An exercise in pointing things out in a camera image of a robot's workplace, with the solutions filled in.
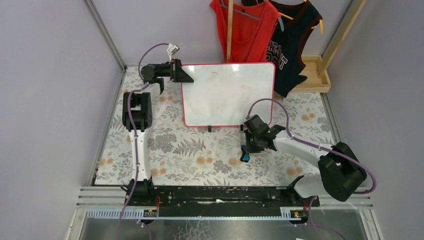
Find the blue whiteboard eraser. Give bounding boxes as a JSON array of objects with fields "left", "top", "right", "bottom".
[{"left": 240, "top": 145, "right": 250, "bottom": 163}]

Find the pink framed whiteboard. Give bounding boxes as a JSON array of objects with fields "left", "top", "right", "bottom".
[{"left": 181, "top": 62, "right": 275, "bottom": 127}]

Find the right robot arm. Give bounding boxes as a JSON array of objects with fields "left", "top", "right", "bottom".
[{"left": 240, "top": 114, "right": 368, "bottom": 202}]

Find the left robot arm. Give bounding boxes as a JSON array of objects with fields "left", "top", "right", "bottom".
[{"left": 122, "top": 58, "right": 194, "bottom": 200}]

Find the floral table mat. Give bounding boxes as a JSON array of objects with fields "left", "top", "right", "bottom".
[{"left": 94, "top": 66, "right": 347, "bottom": 187}]

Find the red tank top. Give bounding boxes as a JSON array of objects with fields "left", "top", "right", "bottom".
[{"left": 209, "top": 0, "right": 281, "bottom": 63}]

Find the wooden clothes rack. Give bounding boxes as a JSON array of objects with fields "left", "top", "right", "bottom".
[{"left": 226, "top": 0, "right": 368, "bottom": 94}]

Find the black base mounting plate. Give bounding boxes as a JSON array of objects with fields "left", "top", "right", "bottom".
[{"left": 128, "top": 186, "right": 320, "bottom": 216}]

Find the dark navy jersey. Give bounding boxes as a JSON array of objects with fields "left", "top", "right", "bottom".
[{"left": 241, "top": 0, "right": 324, "bottom": 99}]

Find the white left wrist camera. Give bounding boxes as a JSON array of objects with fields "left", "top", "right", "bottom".
[{"left": 167, "top": 43, "right": 180, "bottom": 61}]

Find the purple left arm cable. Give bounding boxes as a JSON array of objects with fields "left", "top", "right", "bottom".
[{"left": 115, "top": 42, "right": 170, "bottom": 240}]

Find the white slotted cable duct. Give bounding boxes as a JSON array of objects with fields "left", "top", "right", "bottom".
[{"left": 86, "top": 208, "right": 302, "bottom": 222}]

